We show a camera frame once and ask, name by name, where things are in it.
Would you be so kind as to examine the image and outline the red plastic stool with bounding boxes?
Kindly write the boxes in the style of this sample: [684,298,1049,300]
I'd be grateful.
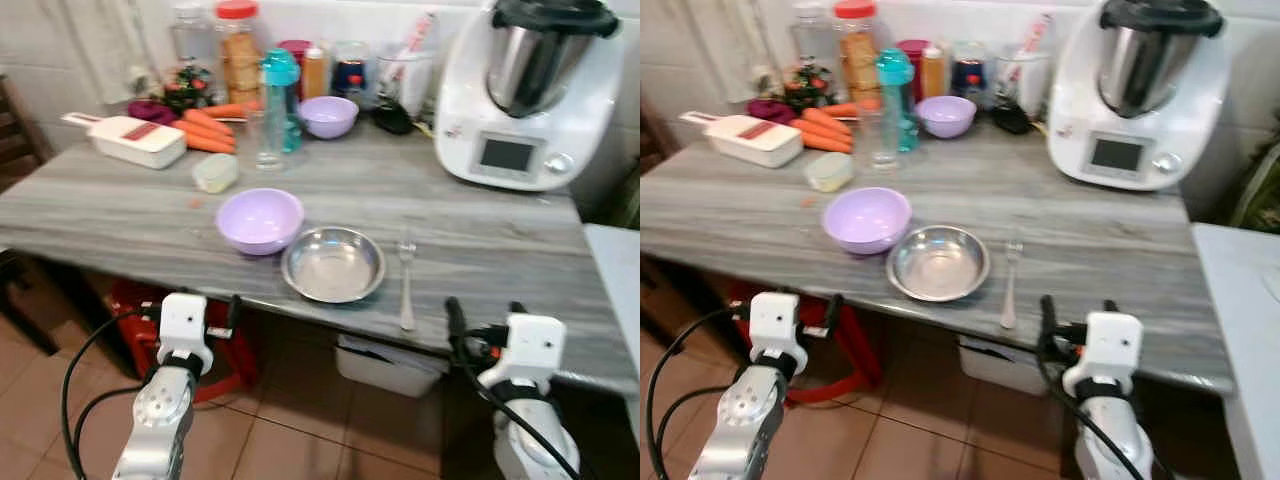
[108,280,260,404]
[728,281,884,405]

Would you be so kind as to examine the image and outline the silver fork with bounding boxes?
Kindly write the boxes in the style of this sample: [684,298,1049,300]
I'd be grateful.
[398,239,418,332]
[1001,239,1025,331]

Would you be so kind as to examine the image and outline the white plastic bin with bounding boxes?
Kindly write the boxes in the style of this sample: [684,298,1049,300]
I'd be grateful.
[334,333,449,399]
[957,334,1064,397]

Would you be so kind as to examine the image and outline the large purple plastic bowl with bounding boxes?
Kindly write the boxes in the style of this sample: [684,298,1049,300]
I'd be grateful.
[216,188,306,257]
[822,187,913,256]

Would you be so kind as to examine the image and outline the white side table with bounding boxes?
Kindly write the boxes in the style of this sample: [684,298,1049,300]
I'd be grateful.
[583,224,641,446]
[1191,222,1280,480]

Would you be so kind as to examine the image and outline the stainless steel bowl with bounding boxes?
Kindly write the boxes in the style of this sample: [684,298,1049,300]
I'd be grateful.
[886,225,992,303]
[281,226,387,304]

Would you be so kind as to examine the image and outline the small lidded plastic container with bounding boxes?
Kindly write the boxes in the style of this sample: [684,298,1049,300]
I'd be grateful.
[192,153,241,194]
[805,152,856,193]

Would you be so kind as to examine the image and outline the green bag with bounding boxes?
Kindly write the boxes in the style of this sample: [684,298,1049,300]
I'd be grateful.
[600,165,641,230]
[1228,140,1280,232]

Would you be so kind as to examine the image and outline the clear drinking glass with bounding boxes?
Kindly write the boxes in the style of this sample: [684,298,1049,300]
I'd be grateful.
[252,100,291,172]
[866,100,905,172]

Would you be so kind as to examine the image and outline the white vegetable slicer red blade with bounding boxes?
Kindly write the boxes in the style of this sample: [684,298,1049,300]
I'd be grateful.
[679,110,804,169]
[61,111,188,170]

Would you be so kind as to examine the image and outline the small black object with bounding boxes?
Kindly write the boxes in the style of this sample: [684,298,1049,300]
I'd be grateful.
[991,103,1035,136]
[372,103,417,136]

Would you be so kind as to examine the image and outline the white food processor steel jug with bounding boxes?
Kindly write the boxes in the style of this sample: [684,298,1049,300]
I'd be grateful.
[1046,0,1234,192]
[434,0,628,192]

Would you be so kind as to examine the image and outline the purple vegetable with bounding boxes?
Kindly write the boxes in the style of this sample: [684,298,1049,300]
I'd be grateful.
[127,98,180,126]
[746,98,799,126]

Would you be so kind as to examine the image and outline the small purple plastic bowl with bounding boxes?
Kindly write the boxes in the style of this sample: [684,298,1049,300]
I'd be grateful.
[298,96,360,140]
[915,95,978,139]

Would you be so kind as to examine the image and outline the dark floral packet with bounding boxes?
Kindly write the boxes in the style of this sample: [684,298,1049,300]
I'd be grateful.
[780,62,837,112]
[160,62,217,112]

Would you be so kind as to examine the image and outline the white translucent jug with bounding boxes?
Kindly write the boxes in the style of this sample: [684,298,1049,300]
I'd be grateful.
[376,45,436,120]
[995,45,1054,119]

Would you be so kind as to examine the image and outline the teal water bottle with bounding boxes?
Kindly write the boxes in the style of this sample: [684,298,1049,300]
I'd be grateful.
[261,48,303,154]
[876,48,919,154]

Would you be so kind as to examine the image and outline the orange sauce bottle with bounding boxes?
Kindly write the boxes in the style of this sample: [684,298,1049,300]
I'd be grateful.
[302,46,330,101]
[921,46,948,101]

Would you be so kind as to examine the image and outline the red lidded cracker jar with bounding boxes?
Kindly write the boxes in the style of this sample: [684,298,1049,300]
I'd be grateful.
[833,0,882,107]
[214,0,264,107]

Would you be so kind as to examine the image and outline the glass jar dark contents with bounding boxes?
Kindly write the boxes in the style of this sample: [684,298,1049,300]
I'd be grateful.
[949,41,992,105]
[330,41,372,107]

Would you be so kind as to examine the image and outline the red canister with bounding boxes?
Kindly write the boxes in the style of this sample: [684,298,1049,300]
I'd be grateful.
[277,39,314,97]
[896,39,932,97]

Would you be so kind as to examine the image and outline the clear plastic bottle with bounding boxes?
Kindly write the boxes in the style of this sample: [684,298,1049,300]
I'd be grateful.
[168,0,216,69]
[790,0,836,67]

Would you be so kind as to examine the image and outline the red and white packet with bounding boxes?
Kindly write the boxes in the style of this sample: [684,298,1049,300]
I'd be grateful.
[1016,11,1057,63]
[398,11,440,63]

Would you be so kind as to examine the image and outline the beige hanging towel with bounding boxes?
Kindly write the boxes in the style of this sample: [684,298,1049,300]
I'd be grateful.
[688,0,769,103]
[60,0,153,107]

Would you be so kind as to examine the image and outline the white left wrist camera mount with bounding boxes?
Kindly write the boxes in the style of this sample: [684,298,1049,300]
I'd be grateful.
[158,292,214,377]
[748,291,809,377]

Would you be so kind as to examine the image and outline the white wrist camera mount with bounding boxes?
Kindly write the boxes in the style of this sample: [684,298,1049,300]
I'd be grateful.
[748,291,809,377]
[478,313,568,394]
[158,292,214,377]
[1062,311,1144,397]

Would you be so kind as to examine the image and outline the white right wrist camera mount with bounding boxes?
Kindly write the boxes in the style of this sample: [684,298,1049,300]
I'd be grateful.
[478,313,568,394]
[1062,311,1144,397]

